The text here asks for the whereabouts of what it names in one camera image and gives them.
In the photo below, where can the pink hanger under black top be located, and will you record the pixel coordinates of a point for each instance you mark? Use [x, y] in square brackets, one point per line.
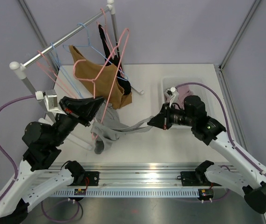
[108, 39]

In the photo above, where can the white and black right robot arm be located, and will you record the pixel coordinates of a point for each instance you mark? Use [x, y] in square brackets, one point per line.
[250, 179]

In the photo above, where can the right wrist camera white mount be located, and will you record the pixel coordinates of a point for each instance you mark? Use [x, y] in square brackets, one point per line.
[171, 95]

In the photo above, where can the metal clothes rack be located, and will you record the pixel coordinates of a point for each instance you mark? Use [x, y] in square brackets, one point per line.
[19, 68]

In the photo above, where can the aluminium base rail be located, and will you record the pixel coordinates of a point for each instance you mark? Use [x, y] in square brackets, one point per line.
[139, 175]

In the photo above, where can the white plastic basket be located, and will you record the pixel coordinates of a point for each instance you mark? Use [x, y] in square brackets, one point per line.
[202, 92]

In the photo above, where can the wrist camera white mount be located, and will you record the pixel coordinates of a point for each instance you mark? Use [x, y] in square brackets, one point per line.
[171, 95]
[50, 100]

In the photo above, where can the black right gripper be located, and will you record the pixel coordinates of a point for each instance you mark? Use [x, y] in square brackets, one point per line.
[161, 121]

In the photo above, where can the white slotted cable duct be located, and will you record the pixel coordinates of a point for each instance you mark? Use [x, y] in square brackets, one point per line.
[128, 193]

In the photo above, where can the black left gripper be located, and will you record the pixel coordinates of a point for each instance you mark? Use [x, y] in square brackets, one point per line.
[83, 110]

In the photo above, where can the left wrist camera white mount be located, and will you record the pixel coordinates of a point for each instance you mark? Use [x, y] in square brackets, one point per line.
[50, 100]

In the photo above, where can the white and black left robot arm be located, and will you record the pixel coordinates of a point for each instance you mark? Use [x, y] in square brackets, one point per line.
[18, 198]

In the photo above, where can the black tank top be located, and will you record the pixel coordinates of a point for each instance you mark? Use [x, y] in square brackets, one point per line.
[124, 84]

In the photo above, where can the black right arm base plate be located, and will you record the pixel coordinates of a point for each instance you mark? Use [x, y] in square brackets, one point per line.
[189, 179]

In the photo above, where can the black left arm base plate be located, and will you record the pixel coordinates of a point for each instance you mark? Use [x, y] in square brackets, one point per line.
[91, 178]

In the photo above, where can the grey tank top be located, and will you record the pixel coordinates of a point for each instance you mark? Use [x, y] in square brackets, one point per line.
[107, 127]

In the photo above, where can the brown tank top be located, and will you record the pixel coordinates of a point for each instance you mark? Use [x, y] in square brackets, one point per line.
[99, 80]

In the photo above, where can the mauve pink tank top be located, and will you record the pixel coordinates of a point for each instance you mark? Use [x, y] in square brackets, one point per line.
[184, 91]

